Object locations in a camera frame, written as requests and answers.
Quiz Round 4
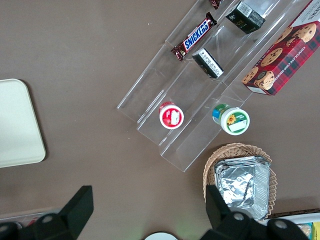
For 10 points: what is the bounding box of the light wicker basket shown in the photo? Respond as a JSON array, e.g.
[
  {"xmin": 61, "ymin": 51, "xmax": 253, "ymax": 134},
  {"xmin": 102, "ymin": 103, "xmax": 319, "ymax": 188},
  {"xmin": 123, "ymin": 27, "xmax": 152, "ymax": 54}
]
[{"xmin": 202, "ymin": 142, "xmax": 278, "ymax": 221}]

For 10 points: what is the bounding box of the cream plastic tray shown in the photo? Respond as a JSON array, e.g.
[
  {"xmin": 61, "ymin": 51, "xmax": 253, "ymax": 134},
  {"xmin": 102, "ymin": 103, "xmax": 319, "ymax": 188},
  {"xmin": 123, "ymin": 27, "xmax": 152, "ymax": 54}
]
[{"xmin": 0, "ymin": 78, "xmax": 47, "ymax": 169}]

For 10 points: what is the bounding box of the small black box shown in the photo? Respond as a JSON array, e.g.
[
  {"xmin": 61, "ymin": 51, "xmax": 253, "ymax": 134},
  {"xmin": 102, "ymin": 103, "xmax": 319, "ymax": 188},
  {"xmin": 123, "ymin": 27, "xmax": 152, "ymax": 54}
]
[
  {"xmin": 191, "ymin": 47, "xmax": 225, "ymax": 80},
  {"xmin": 225, "ymin": 0, "xmax": 267, "ymax": 35}
]

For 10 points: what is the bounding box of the aluminium foil container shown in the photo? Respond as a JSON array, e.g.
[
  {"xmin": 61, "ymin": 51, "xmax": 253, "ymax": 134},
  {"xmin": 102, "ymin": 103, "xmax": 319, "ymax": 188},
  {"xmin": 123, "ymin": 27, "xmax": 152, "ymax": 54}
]
[{"xmin": 214, "ymin": 155, "xmax": 271, "ymax": 221}]

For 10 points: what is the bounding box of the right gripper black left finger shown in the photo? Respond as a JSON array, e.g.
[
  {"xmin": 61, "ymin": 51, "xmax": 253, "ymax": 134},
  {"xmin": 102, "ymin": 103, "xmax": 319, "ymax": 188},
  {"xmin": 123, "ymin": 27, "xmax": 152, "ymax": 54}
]
[{"xmin": 23, "ymin": 184, "xmax": 95, "ymax": 240}]

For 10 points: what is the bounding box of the red tartan cookie box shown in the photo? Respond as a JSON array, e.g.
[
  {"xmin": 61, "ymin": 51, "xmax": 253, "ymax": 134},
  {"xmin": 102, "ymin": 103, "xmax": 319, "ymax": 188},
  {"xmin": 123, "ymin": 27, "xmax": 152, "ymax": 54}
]
[{"xmin": 241, "ymin": 0, "xmax": 320, "ymax": 97}]

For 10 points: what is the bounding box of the red lid cup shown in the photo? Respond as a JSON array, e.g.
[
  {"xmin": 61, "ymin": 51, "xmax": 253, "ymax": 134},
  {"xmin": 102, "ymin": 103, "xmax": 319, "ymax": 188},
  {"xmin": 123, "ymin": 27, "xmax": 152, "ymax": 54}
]
[{"xmin": 158, "ymin": 101, "xmax": 185, "ymax": 130}]

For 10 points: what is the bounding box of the white plastic snack bin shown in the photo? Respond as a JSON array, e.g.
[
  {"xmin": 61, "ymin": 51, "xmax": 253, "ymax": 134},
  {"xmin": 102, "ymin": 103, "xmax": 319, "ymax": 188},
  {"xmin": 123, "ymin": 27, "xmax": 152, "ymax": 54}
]
[{"xmin": 264, "ymin": 212, "xmax": 320, "ymax": 240}]

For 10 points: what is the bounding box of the green lid cup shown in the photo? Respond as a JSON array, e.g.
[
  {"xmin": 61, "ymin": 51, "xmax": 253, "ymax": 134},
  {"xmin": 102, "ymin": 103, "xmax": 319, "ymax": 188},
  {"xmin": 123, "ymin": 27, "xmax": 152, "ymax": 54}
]
[{"xmin": 211, "ymin": 103, "xmax": 251, "ymax": 136}]

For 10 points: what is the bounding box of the clear acrylic step display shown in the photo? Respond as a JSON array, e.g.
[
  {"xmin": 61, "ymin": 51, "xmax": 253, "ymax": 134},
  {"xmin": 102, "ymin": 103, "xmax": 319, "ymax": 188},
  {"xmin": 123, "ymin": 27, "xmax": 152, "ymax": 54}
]
[{"xmin": 116, "ymin": 0, "xmax": 313, "ymax": 173}]

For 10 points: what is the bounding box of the yellow snack packet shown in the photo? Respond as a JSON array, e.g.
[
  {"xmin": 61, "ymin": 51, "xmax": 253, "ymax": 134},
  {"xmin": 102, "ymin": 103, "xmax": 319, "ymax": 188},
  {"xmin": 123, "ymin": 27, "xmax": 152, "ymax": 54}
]
[{"xmin": 310, "ymin": 221, "xmax": 320, "ymax": 240}]

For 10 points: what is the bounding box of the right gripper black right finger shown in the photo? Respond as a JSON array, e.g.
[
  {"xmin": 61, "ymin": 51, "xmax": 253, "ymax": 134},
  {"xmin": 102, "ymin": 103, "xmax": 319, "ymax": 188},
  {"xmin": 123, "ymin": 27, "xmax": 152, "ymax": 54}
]
[{"xmin": 201, "ymin": 184, "xmax": 266, "ymax": 240}]

